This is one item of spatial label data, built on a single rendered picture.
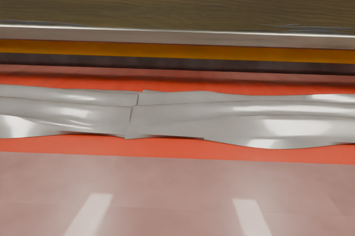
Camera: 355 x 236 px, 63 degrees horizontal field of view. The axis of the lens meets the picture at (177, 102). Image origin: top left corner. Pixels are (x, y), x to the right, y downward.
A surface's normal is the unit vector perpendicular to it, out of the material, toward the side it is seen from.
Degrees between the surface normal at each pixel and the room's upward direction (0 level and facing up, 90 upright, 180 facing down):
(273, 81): 9
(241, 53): 81
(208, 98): 23
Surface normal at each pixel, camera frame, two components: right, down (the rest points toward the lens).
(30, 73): 0.03, -0.94
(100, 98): -0.04, -0.64
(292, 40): -0.03, 0.33
